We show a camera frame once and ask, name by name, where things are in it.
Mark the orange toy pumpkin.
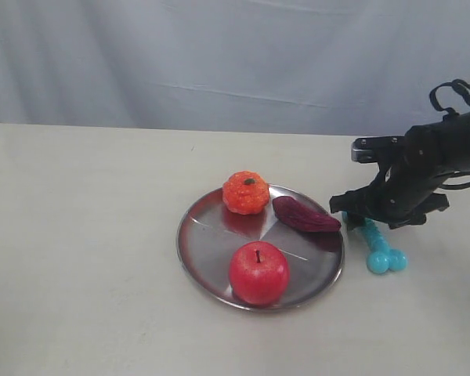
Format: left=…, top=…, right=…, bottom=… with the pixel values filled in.
left=222, top=171, right=269, bottom=215

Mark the round steel divided plate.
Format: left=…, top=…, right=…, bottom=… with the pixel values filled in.
left=176, top=189, right=345, bottom=312

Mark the pale blue backdrop cloth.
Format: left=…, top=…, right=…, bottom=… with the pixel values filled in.
left=0, top=1, right=470, bottom=135

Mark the black cable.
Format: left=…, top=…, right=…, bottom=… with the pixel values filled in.
left=428, top=78, right=470, bottom=189

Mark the red toy apple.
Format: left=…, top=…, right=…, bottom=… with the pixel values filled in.
left=228, top=241, right=290, bottom=306

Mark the turquoise toy bone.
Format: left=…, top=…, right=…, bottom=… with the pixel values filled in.
left=342, top=212, right=407, bottom=275

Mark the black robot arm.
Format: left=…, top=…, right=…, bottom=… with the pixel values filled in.
left=329, top=113, right=470, bottom=229

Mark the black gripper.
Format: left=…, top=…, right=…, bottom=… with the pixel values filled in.
left=329, top=122, right=454, bottom=231

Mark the purple toy sweet potato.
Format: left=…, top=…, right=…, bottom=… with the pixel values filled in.
left=272, top=196, right=341, bottom=233

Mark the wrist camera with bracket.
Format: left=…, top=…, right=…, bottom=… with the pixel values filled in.
left=350, top=136, right=404, bottom=171

